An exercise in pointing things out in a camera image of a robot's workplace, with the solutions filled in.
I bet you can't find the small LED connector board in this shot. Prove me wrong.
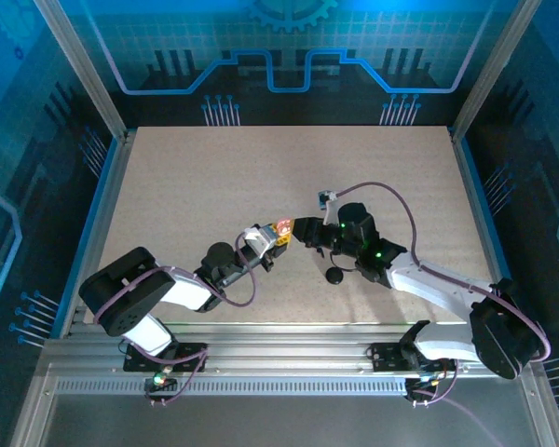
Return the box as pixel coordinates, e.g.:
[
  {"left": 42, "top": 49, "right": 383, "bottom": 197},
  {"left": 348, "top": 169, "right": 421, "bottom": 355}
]
[
  {"left": 404, "top": 372, "right": 442, "bottom": 397},
  {"left": 143, "top": 370, "right": 178, "bottom": 392}
]

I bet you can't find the grey metal tray panel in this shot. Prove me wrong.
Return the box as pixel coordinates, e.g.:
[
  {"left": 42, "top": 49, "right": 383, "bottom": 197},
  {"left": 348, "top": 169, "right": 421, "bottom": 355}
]
[{"left": 8, "top": 362, "right": 559, "bottom": 447}]

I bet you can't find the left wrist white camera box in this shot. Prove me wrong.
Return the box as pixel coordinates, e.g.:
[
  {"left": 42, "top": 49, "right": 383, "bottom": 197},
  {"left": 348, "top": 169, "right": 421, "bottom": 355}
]
[{"left": 243, "top": 224, "right": 275, "bottom": 256}]

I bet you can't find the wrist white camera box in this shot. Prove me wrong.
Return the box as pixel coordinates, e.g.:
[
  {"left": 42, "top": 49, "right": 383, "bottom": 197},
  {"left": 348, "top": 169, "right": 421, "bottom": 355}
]
[
  {"left": 243, "top": 224, "right": 275, "bottom": 256},
  {"left": 316, "top": 188, "right": 341, "bottom": 224}
]

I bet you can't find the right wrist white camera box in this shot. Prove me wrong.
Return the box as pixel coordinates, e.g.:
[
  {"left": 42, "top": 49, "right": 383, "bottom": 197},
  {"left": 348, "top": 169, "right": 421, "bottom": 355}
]
[{"left": 316, "top": 188, "right": 341, "bottom": 224}]

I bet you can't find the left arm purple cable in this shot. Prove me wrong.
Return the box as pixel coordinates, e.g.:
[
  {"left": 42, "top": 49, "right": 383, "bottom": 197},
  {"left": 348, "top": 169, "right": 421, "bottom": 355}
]
[{"left": 92, "top": 231, "right": 262, "bottom": 406}]

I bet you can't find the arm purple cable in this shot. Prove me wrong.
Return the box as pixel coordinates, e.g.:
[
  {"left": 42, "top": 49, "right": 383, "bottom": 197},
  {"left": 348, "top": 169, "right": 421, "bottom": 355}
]
[
  {"left": 92, "top": 231, "right": 262, "bottom": 406},
  {"left": 333, "top": 181, "right": 553, "bottom": 447}
]

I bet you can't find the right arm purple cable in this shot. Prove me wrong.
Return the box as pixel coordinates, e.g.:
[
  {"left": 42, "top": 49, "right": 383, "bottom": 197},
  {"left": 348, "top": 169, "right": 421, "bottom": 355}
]
[{"left": 333, "top": 181, "right": 553, "bottom": 447}]

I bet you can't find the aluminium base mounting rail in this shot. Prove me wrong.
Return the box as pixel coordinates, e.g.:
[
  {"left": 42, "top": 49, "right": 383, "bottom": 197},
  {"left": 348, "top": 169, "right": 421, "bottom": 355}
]
[{"left": 39, "top": 322, "right": 549, "bottom": 379}]

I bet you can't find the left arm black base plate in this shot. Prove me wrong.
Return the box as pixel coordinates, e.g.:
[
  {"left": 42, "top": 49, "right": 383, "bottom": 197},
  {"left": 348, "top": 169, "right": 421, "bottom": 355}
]
[{"left": 122, "top": 342, "right": 210, "bottom": 373}]

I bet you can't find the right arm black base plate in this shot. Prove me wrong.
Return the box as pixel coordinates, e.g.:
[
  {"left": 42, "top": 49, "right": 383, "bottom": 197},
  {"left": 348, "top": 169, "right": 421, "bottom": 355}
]
[{"left": 370, "top": 342, "right": 457, "bottom": 373}]

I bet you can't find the table side rail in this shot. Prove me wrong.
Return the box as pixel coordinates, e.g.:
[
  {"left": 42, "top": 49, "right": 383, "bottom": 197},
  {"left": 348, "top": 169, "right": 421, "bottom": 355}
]
[
  {"left": 60, "top": 129, "right": 139, "bottom": 339},
  {"left": 449, "top": 128, "right": 507, "bottom": 288}
]

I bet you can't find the slotted metal cable duct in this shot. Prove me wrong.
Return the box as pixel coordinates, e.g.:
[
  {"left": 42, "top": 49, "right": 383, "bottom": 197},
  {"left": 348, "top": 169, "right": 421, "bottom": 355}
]
[{"left": 55, "top": 377, "right": 409, "bottom": 396}]

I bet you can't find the aluminium frame corner post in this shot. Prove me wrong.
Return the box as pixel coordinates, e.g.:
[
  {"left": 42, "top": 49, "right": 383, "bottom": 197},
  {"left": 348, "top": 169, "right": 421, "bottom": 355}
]
[
  {"left": 448, "top": 0, "right": 544, "bottom": 143},
  {"left": 32, "top": 0, "right": 130, "bottom": 143}
]

